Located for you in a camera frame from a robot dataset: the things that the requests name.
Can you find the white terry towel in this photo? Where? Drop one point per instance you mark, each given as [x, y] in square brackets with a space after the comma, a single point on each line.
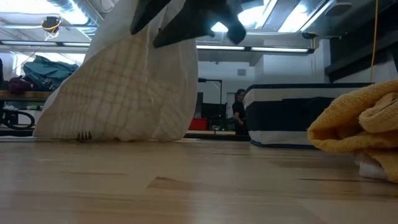
[124, 93]

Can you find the long ceiling light bar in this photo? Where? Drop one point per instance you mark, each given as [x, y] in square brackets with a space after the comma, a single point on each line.
[264, 48]

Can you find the black background station frame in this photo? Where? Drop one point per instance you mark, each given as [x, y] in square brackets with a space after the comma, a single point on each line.
[214, 80]

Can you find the purple cloth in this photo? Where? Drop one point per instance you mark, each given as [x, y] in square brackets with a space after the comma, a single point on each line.
[19, 85]

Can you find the navy white striped fabric bin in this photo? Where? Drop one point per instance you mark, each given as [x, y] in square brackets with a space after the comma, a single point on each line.
[280, 115]

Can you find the person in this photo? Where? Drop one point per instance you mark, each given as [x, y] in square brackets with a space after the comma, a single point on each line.
[238, 109]

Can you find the white red-checked towel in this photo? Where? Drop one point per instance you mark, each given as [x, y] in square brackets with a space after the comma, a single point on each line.
[370, 169]

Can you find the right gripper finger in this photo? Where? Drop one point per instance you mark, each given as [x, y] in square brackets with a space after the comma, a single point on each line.
[149, 12]
[183, 31]

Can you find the red plastic bin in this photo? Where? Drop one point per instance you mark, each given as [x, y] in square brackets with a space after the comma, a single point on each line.
[198, 124]

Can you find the yellow waffle towel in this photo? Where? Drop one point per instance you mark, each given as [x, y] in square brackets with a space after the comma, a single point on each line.
[348, 124]

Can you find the teal cloth pile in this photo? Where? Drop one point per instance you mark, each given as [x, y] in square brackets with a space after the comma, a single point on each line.
[46, 73]

